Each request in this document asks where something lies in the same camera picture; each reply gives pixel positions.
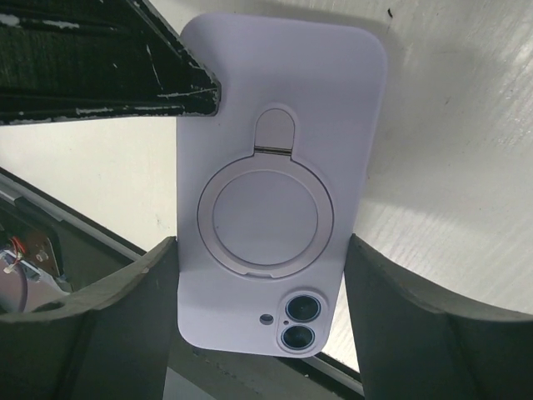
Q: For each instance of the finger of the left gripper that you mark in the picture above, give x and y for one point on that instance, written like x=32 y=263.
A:
x=81 y=60

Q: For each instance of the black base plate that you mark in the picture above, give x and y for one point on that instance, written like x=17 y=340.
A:
x=64 y=252

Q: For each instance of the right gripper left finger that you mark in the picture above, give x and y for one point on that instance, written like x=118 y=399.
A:
x=110 y=340

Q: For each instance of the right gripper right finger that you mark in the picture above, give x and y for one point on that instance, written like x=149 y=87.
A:
x=418 y=340

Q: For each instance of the purple phone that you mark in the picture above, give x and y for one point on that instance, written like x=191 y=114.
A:
x=268 y=188

